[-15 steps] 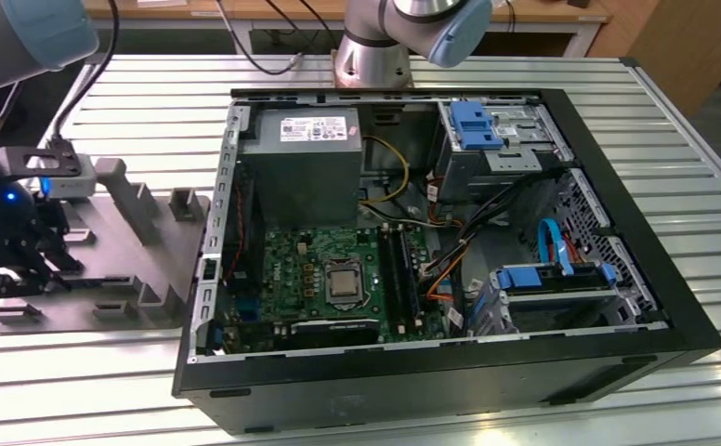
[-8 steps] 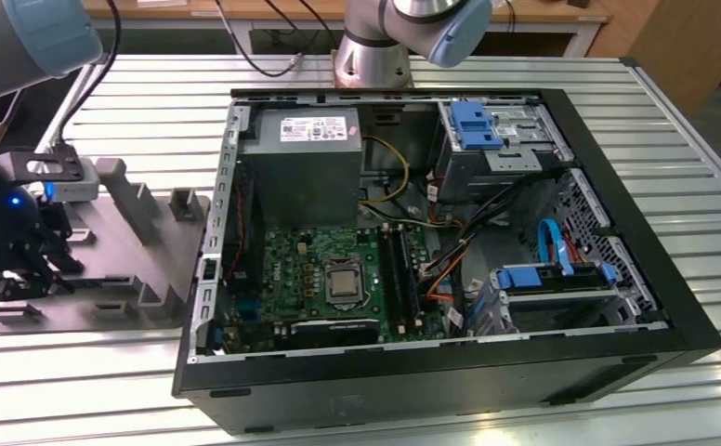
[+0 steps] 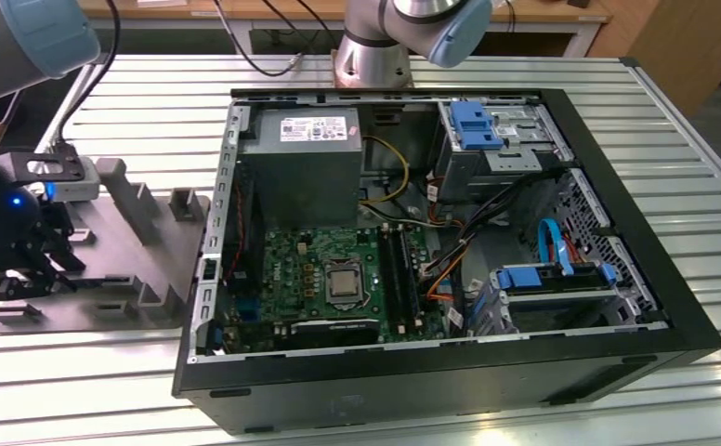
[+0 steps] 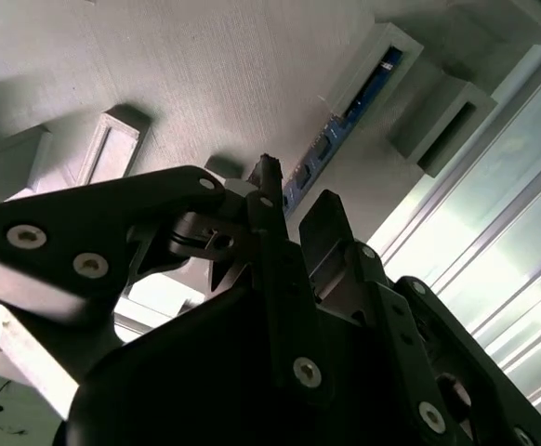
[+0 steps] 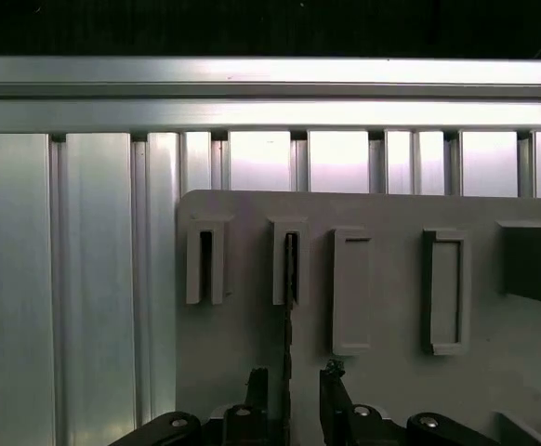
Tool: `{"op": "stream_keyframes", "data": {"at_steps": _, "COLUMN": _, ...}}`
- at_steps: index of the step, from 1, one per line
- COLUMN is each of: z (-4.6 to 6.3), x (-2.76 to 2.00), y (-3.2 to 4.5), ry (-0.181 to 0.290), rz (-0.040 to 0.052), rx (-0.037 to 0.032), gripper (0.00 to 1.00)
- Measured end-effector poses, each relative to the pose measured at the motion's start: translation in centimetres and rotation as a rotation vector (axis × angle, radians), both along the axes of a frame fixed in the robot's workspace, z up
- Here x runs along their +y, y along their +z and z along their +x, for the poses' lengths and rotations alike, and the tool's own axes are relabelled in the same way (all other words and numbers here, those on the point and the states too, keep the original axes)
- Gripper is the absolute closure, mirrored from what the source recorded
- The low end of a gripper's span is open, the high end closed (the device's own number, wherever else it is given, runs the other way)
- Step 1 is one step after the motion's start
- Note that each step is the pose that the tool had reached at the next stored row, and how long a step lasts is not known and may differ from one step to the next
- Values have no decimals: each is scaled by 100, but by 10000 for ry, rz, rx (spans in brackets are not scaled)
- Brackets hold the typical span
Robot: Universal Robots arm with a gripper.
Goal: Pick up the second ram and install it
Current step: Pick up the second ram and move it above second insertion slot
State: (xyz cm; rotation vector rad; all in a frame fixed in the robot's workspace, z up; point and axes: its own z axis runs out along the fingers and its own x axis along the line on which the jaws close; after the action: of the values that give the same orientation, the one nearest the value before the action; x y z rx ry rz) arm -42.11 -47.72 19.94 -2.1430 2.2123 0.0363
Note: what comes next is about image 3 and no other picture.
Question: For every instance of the silver metal drive cage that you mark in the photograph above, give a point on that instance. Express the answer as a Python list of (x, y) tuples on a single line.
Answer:
[(521, 158)]

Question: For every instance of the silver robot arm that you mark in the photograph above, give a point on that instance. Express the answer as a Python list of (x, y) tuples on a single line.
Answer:
[(1, 56)]

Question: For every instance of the CPU socket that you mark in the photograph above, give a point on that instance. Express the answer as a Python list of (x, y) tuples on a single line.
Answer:
[(367, 279)]

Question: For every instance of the wooden desk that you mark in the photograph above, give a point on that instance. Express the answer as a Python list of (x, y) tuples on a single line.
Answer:
[(547, 10)]

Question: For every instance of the black PC case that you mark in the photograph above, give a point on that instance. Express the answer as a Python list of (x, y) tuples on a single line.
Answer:
[(397, 395)]

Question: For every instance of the hard disk in blue carrier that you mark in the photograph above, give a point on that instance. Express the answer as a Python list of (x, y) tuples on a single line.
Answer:
[(521, 278)]

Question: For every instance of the grey parts rack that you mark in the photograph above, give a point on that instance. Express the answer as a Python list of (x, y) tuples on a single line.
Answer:
[(125, 260)]

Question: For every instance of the grey power supply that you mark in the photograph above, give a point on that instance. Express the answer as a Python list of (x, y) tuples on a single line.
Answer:
[(298, 186)]

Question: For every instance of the blue board connector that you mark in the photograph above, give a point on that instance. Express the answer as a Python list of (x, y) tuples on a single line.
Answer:
[(250, 310)]

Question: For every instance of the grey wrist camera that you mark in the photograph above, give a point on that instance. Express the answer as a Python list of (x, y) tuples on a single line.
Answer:
[(74, 186)]

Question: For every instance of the black graphics card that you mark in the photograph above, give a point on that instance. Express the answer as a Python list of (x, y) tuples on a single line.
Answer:
[(336, 331)]

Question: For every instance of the silver CPU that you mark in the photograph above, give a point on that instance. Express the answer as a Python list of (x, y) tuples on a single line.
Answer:
[(344, 282)]

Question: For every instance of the metal disk bay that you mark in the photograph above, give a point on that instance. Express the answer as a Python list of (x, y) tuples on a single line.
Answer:
[(584, 295)]

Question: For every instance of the green motherboard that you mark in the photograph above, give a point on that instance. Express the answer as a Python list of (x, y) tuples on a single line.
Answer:
[(292, 260)]

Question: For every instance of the wooden cabinet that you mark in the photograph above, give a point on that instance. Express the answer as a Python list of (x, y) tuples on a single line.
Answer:
[(676, 46)]

